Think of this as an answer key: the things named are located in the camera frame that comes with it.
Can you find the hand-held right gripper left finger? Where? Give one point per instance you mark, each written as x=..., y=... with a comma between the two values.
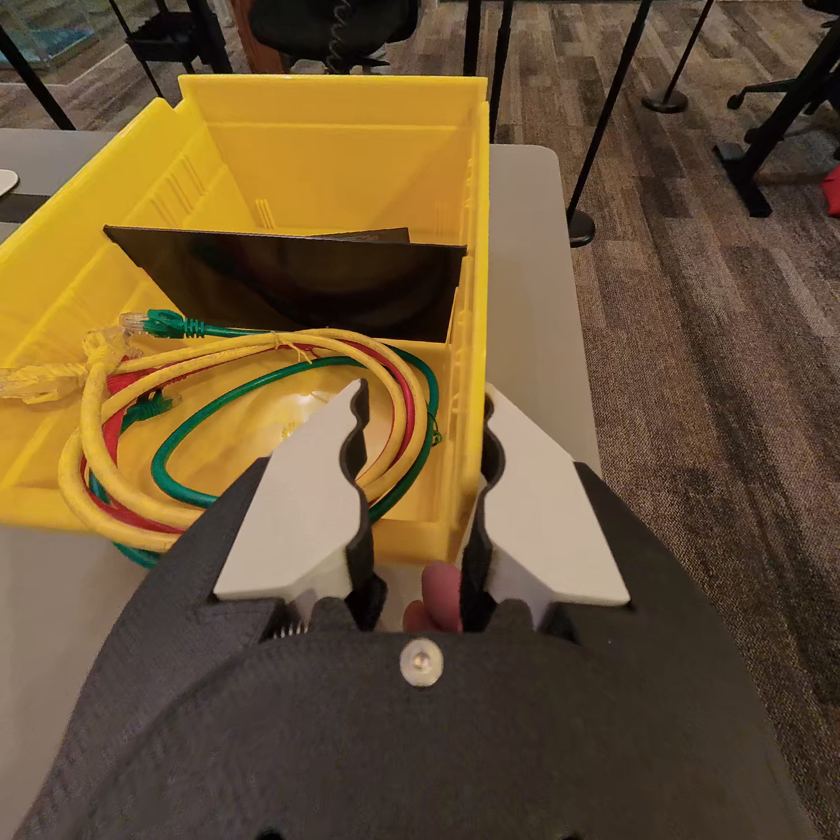
x=295, y=525

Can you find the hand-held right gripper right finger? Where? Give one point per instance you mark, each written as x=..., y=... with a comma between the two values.
x=558, y=525

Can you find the black network switch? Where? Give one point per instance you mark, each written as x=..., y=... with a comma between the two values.
x=367, y=235

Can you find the yellow plastic bin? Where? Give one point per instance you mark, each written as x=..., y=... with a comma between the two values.
x=328, y=164

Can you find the person's right hand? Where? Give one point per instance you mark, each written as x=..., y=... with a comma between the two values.
x=436, y=597

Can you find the black bin divider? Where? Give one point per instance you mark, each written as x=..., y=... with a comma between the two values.
x=295, y=282

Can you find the black stanchion pole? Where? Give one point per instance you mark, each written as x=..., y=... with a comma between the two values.
x=581, y=229
x=664, y=102

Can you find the black office chair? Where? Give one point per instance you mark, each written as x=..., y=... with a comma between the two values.
x=328, y=26

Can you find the black table leg frame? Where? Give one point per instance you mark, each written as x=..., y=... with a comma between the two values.
x=754, y=190

